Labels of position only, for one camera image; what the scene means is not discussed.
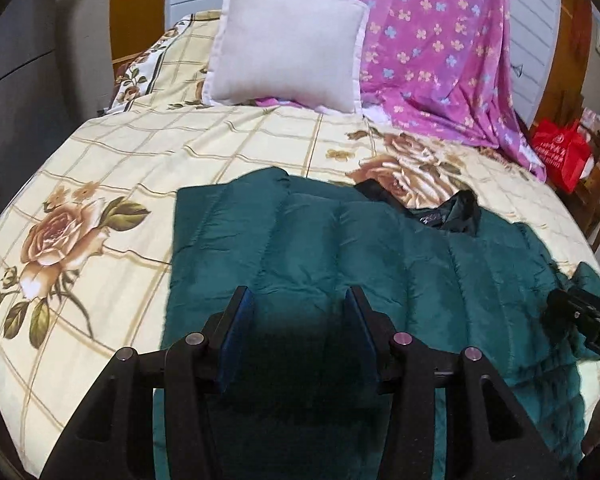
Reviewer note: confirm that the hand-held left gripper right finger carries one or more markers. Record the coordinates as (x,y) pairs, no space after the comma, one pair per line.
(360,332)

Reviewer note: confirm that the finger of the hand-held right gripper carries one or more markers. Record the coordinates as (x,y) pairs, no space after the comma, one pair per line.
(562,307)

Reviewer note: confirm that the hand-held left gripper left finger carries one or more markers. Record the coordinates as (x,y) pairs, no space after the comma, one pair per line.
(236,330)

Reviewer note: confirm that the dark green puffer jacket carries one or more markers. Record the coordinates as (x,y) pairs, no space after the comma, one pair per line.
(330,240)

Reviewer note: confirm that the wooden shelf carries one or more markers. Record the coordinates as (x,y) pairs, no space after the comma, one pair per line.
(595,195)

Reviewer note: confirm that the red shopping bag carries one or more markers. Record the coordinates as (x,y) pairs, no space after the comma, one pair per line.
(560,152)

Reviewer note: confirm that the cream floral bed sheet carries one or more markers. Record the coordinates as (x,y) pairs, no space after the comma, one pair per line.
(105,170)

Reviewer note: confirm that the white slatted headboard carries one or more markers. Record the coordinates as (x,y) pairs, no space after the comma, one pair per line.
(532,35)

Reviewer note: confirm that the white square pillow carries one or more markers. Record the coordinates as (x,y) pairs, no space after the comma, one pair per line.
(285,45)

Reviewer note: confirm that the purple floral blanket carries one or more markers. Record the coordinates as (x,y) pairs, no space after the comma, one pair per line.
(430,45)

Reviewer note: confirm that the grey cabinet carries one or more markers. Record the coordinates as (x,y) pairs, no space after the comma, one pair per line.
(35,50)

